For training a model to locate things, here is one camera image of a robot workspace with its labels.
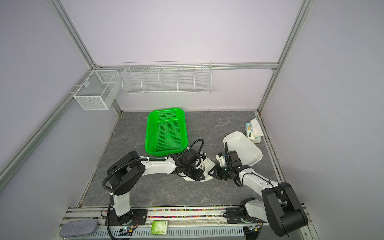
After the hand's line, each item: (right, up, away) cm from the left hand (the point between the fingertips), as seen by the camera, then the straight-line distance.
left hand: (204, 180), depth 84 cm
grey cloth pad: (-60, -17, -15) cm, 64 cm away
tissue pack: (+35, +28, +16) cm, 47 cm away
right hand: (+3, +3, +1) cm, 5 cm away
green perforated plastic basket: (-27, +27, +24) cm, 45 cm away
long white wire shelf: (-24, +64, +15) cm, 70 cm away
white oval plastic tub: (+29, +13, +11) cm, 34 cm away
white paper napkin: (+2, +5, +3) cm, 7 cm away
